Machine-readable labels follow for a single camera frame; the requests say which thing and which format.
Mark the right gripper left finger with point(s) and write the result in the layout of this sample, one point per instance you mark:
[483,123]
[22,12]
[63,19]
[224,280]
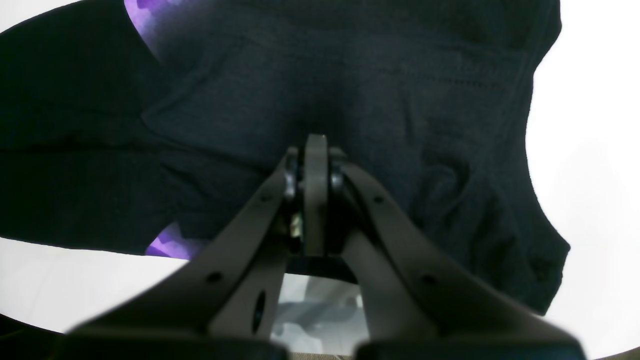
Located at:
[231,289]

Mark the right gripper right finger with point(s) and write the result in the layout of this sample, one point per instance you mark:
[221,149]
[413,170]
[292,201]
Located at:
[412,292]

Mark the black T-shirt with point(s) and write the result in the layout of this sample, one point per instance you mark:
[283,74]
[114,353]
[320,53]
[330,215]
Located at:
[117,121]

